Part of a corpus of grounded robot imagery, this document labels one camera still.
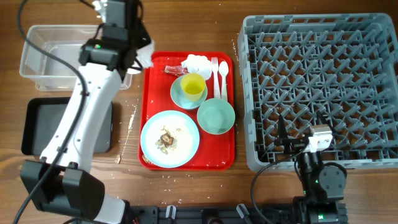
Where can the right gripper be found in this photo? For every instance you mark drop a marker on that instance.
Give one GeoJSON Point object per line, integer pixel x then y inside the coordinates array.
{"type": "Point", "coordinates": [294, 145]}

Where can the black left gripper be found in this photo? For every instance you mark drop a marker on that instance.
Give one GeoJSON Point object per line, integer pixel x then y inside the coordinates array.
{"type": "Point", "coordinates": [143, 34]}

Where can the red snack wrapper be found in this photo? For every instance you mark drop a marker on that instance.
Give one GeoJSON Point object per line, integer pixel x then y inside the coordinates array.
{"type": "Point", "coordinates": [176, 70]}

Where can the green bowl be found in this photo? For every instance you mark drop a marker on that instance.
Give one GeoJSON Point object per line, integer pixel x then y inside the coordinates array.
{"type": "Point", "coordinates": [216, 116]}

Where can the brown food scraps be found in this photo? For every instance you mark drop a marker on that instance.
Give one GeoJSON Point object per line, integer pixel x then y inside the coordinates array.
{"type": "Point", "coordinates": [167, 141]}

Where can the large light blue plate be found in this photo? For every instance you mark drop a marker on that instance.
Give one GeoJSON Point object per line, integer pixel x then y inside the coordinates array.
{"type": "Point", "coordinates": [188, 141]}

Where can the white paper napkin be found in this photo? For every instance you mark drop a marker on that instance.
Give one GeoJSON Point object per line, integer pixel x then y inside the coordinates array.
{"type": "Point", "coordinates": [143, 59]}

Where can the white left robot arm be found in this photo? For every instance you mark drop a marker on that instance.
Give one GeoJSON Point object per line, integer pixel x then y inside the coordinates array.
{"type": "Point", "coordinates": [60, 182]}

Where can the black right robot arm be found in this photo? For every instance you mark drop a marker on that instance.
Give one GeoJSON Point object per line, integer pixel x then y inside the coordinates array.
{"type": "Point", "coordinates": [323, 183]}

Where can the grey dishwasher rack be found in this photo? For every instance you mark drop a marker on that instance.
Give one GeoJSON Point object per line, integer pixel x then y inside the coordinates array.
{"type": "Point", "coordinates": [343, 66]}

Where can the black food waste tray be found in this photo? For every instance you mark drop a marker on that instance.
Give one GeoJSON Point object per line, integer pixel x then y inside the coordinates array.
{"type": "Point", "coordinates": [42, 120]}

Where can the crumpled white tissue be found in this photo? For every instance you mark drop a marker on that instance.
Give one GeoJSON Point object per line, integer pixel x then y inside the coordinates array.
{"type": "Point", "coordinates": [198, 64]}

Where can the small light blue saucer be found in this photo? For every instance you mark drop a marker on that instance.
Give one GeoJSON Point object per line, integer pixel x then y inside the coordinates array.
{"type": "Point", "coordinates": [177, 96]}

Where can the spilled rice line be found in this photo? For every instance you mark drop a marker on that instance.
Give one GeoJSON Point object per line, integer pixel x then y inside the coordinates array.
{"type": "Point", "coordinates": [131, 128]}

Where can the yellow plastic cup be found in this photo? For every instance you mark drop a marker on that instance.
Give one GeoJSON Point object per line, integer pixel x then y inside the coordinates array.
{"type": "Point", "coordinates": [193, 85]}

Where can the red serving tray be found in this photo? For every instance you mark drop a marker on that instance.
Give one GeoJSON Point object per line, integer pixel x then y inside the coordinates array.
{"type": "Point", "coordinates": [215, 152]}

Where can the white plastic fork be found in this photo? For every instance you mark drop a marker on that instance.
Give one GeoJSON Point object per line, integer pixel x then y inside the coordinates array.
{"type": "Point", "coordinates": [215, 67]}

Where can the white plastic spoon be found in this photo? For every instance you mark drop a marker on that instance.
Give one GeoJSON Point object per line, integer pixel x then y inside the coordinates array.
{"type": "Point", "coordinates": [223, 70]}

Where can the peanut shell on table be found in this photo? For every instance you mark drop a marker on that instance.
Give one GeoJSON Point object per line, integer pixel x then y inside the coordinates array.
{"type": "Point", "coordinates": [118, 159]}

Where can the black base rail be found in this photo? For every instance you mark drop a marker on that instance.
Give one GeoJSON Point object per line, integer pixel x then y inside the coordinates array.
{"type": "Point", "coordinates": [279, 213]}

